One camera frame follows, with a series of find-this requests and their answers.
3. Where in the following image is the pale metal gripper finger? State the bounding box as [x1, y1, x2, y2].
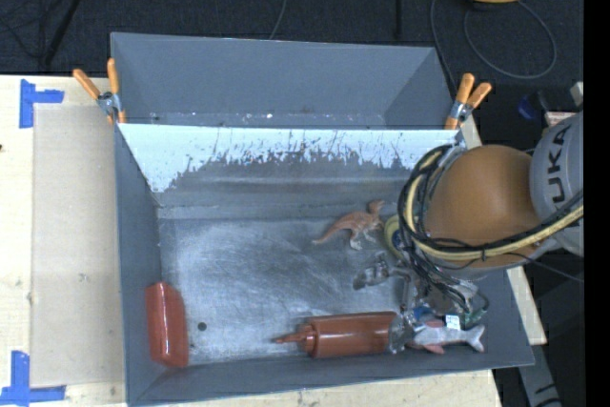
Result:
[353, 252, 404, 292]
[388, 312, 418, 356]

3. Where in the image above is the grey toy fish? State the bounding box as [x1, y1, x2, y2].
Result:
[407, 318, 487, 356]

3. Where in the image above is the orange toy dinosaur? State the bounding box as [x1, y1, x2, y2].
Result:
[311, 198, 387, 253]

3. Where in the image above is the red-brown squeeze bottle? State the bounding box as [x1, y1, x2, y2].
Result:
[272, 310, 399, 360]

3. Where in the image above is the grey metal bin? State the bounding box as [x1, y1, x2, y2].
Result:
[109, 31, 537, 407]

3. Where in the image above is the red-brown flat block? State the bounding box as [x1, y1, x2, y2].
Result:
[144, 281, 191, 369]

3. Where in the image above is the pale wood flat board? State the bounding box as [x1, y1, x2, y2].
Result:
[29, 103, 127, 390]

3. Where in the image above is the yellow ring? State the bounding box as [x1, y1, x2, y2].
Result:
[383, 214, 407, 260]

